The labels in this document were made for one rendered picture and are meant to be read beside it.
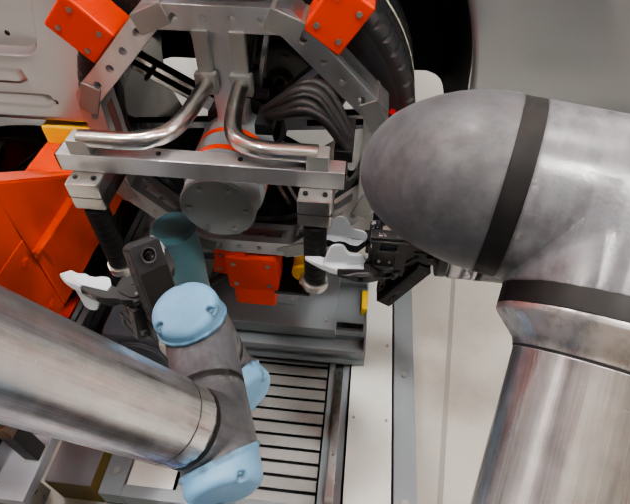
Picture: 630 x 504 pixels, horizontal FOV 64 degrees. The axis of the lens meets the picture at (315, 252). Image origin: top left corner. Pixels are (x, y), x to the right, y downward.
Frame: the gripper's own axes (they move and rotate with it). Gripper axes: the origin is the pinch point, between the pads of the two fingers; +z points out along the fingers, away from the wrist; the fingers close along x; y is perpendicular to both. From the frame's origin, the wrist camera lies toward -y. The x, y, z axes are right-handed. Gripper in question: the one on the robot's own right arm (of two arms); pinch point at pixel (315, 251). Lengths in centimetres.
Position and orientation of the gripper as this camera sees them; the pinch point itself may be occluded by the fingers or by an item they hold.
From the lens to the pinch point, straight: 79.7
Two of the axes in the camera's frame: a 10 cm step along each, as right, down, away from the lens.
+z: -9.9, -0.8, 0.8
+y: 0.0, -6.7, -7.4
